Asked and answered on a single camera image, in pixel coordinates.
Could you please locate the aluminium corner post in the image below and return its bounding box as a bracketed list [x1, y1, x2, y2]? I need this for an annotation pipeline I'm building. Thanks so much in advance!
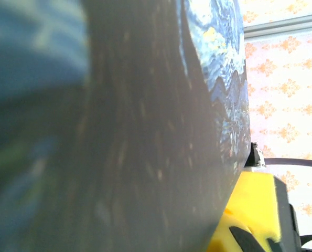
[243, 12, 312, 40]

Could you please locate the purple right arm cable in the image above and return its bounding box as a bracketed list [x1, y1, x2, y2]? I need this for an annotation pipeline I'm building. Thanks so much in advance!
[263, 157, 312, 170]

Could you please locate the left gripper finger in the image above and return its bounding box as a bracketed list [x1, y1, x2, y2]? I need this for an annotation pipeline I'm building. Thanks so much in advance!
[207, 208, 286, 252]

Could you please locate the starry night print box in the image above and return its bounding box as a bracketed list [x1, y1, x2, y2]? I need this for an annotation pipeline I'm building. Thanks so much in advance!
[0, 0, 252, 252]

